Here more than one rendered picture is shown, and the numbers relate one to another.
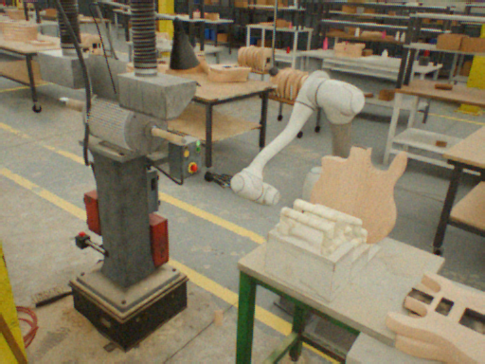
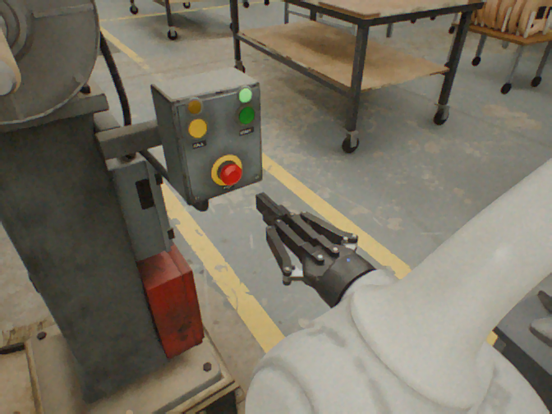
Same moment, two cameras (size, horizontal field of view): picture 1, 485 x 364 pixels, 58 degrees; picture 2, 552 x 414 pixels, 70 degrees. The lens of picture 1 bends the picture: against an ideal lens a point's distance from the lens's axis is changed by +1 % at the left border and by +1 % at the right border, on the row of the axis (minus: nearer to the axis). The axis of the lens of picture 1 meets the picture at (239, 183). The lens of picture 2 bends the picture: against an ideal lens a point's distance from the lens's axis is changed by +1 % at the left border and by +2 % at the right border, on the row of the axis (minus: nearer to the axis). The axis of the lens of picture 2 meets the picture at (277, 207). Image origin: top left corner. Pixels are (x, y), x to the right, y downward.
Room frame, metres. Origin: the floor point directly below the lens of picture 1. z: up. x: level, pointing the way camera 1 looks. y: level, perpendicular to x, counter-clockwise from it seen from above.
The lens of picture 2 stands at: (1.64, -0.03, 1.35)
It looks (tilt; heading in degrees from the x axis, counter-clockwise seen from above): 37 degrees down; 20
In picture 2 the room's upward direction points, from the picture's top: straight up
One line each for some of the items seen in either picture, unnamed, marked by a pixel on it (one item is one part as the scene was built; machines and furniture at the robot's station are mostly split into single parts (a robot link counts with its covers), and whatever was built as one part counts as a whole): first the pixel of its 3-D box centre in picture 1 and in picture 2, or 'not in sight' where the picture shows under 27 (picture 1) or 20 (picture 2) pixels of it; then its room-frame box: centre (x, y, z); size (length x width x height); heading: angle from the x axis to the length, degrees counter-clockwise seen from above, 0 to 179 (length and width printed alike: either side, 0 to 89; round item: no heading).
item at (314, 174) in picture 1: (318, 186); not in sight; (2.24, -0.46, 0.87); 0.18 x 0.16 x 0.22; 41
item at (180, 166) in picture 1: (173, 160); (186, 140); (2.23, 0.37, 0.99); 0.24 x 0.21 x 0.26; 53
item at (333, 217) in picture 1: (318, 211); not in sight; (1.33, -0.28, 1.20); 0.20 x 0.03 x 0.03; 52
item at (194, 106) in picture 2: not in sight; (195, 107); (2.14, 0.29, 1.11); 0.03 x 0.01 x 0.03; 143
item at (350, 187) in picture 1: (353, 192); not in sight; (1.55, -0.45, 1.17); 0.35 x 0.04 x 0.40; 52
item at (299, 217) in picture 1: (306, 220); not in sight; (1.26, -0.23, 1.20); 0.20 x 0.03 x 0.03; 52
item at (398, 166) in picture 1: (394, 164); not in sight; (1.47, -0.56, 1.33); 0.07 x 0.04 x 0.10; 52
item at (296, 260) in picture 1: (308, 258); not in sight; (1.30, -0.26, 1.02); 0.27 x 0.15 x 0.17; 53
